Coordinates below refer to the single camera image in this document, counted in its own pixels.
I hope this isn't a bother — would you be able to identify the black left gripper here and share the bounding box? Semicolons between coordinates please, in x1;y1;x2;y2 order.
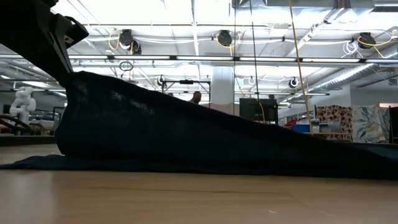
0;0;90;87

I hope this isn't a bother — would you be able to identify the navy blue towel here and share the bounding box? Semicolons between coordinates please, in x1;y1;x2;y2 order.
0;70;398;180

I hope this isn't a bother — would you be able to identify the white humanoid robot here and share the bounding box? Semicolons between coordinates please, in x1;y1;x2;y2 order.
9;86;37;126

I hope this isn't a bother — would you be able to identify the black curved tube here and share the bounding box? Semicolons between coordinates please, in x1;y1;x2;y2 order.
0;114;32;135

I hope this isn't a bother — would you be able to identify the long ceiling light bar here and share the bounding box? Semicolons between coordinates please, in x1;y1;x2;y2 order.
0;54;398;64

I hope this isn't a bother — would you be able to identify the person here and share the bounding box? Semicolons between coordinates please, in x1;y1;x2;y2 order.
189;91;203;105

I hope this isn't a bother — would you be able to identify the black monitor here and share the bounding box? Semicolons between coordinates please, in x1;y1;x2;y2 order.
238;98;279;124

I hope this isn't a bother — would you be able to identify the red plastic bin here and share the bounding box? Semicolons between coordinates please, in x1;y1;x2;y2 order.
283;117;308;128

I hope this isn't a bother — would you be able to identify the blue plastic bin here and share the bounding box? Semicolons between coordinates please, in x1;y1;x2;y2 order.
291;124;313;134

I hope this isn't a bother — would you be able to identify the brown floral fabric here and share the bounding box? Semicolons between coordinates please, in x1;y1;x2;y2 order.
315;105;354;141

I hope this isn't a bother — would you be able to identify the leaf print fabric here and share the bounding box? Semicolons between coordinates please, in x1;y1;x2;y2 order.
351;105;391;144

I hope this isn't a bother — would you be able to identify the black cabinet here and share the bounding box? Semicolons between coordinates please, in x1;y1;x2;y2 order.
388;106;398;144

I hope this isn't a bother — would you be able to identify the black hanging ring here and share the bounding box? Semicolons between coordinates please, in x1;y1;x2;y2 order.
119;60;134;72

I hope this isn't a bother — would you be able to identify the black aluminium table frame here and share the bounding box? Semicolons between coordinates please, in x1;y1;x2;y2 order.
0;135;398;150

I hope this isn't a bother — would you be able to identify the black overhead stand frame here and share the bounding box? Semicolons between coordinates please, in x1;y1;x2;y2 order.
160;79;212;108

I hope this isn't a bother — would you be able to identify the long black cable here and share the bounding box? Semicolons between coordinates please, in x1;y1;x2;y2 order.
249;0;262;103

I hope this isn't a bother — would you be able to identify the silver ventilation duct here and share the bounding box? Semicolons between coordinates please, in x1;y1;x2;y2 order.
309;62;398;93

